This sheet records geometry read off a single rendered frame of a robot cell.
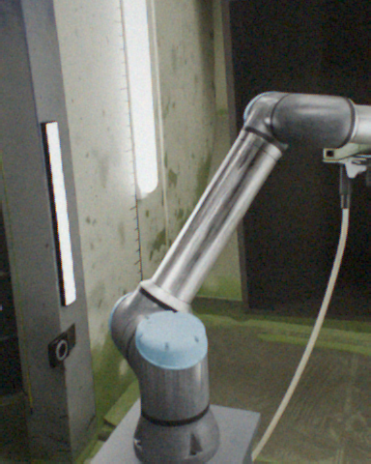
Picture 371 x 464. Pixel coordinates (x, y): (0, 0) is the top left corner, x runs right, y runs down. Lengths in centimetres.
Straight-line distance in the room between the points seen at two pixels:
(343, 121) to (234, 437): 73
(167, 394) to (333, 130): 66
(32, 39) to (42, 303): 87
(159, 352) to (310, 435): 135
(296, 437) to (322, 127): 144
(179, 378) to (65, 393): 107
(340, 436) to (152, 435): 129
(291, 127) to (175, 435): 70
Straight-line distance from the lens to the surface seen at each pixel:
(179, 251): 143
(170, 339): 126
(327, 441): 250
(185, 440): 134
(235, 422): 149
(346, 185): 197
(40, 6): 208
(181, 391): 129
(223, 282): 337
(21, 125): 204
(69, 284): 215
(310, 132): 137
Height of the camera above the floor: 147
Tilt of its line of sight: 15 degrees down
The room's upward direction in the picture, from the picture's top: 3 degrees counter-clockwise
